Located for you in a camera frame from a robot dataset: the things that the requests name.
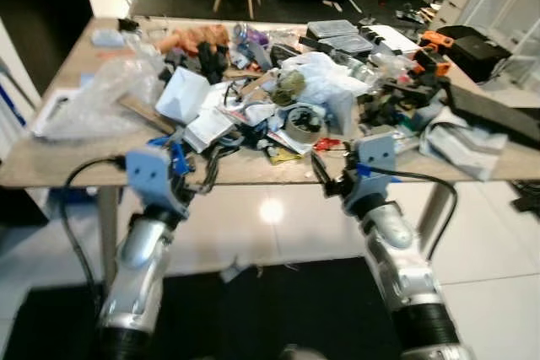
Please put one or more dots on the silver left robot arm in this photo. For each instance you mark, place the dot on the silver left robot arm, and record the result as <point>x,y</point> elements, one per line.
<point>139,271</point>

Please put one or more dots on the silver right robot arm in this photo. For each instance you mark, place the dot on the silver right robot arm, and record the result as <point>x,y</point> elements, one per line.
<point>405,271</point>

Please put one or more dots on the grey tape roll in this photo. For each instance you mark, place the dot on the grey tape roll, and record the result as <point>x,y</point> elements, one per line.
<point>304,128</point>

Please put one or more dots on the white folded paper box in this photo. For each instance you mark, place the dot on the white folded paper box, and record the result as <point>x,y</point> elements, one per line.
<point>181,94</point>

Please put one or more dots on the green crumpled ball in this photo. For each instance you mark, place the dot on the green crumpled ball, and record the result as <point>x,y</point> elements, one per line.
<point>288,87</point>

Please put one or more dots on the white crumpled plastic bag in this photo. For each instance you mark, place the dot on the white crumpled plastic bag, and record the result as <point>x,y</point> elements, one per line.
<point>329,77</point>

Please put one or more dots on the clear crumpled plastic bag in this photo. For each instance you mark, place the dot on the clear crumpled plastic bag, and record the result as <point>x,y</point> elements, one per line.
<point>101,99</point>

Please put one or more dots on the grey plastic pouch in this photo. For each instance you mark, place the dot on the grey plastic pouch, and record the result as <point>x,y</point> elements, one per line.
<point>464,149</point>

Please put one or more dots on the grey flat plastic case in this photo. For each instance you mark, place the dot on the grey flat plastic case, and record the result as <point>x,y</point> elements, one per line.
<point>337,35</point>

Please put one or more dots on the peach coloured doll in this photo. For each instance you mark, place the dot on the peach coloured doll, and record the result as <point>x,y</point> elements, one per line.
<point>194,38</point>

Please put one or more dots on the light wooden table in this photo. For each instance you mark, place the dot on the light wooden table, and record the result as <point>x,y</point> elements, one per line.
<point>51,162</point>

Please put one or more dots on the purple shiny item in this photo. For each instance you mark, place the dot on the purple shiny item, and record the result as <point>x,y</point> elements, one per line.
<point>251,35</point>

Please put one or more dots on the white flat box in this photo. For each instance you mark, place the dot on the white flat box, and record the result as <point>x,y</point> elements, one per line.
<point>395,37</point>

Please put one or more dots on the light blue small pad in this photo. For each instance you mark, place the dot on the light blue small pad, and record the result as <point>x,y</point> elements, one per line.
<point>108,38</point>

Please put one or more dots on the long flat black box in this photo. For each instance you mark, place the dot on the long flat black box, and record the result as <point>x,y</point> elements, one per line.
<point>498,115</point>

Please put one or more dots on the orange and black tool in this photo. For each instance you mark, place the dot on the orange and black tool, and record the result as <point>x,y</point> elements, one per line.
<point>434,40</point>

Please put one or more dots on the black fabric bag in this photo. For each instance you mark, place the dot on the black fabric bag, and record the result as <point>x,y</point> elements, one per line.
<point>472,52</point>

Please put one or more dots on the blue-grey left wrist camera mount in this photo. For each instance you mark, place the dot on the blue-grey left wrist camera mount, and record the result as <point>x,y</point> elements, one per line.
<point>150,170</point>

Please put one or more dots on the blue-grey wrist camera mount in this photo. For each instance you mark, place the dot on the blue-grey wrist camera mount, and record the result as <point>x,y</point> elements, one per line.
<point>375,158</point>
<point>150,170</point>

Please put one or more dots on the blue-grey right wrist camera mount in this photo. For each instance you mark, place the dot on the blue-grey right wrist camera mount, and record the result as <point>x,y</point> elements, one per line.
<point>375,158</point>

